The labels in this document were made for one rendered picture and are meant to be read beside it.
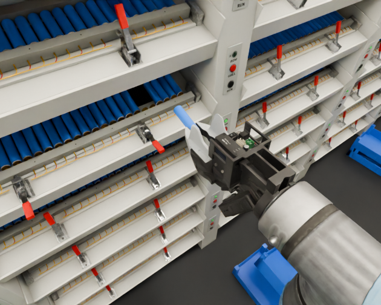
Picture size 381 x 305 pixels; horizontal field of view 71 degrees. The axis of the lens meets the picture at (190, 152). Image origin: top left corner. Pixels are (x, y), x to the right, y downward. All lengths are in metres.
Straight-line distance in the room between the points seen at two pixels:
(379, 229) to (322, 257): 1.48
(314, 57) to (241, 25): 0.42
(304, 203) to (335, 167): 1.61
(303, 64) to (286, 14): 0.25
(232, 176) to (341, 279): 0.17
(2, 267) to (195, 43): 0.66
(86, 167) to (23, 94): 0.20
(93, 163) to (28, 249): 0.29
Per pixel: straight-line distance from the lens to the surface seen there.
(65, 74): 0.50
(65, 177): 0.61
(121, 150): 0.61
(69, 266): 0.94
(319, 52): 1.01
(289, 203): 0.34
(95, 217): 0.76
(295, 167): 1.66
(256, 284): 1.43
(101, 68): 0.50
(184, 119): 0.50
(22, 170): 0.61
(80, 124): 0.63
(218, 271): 1.42
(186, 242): 1.32
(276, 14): 0.71
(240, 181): 0.41
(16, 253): 0.79
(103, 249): 0.93
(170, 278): 1.41
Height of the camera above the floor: 1.35
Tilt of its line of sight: 49 degrees down
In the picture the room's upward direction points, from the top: straight up
